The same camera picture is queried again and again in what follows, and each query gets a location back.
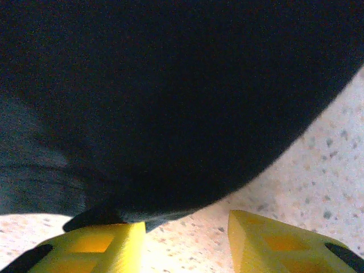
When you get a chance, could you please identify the black t-shirt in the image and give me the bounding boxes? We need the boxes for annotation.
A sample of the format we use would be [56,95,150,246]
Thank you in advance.
[0,0,364,233]

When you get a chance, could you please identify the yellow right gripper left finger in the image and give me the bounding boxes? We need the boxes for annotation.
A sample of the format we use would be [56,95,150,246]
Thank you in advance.
[0,221,146,273]

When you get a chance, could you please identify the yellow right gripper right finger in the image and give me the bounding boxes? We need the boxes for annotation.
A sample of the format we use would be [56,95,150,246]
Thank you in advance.
[227,209,364,273]

